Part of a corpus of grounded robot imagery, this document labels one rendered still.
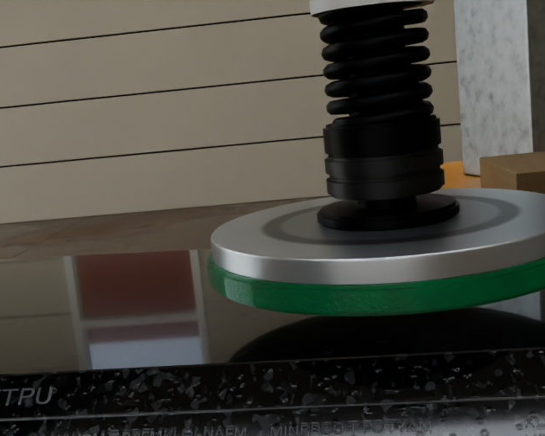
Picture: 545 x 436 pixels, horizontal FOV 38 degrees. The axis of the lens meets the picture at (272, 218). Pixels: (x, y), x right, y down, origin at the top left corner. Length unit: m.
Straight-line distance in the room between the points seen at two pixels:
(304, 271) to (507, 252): 0.10
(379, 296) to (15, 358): 0.22
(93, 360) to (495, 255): 0.23
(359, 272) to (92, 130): 6.52
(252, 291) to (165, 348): 0.08
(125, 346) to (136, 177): 6.34
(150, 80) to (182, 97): 0.30
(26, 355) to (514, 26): 0.92
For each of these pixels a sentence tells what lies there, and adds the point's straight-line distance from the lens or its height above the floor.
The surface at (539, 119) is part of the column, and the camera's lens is 1.22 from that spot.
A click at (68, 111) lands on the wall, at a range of 6.92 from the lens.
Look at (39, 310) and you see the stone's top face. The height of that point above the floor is 0.82.
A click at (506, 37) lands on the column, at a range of 1.25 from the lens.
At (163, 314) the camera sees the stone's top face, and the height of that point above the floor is 0.82.
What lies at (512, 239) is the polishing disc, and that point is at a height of 0.88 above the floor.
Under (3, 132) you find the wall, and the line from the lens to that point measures 7.15.
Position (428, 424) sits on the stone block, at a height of 0.80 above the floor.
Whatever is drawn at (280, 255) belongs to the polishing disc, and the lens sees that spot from 0.39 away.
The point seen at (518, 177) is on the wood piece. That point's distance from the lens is 0.98.
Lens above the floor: 0.96
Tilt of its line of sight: 10 degrees down
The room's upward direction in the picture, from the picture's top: 6 degrees counter-clockwise
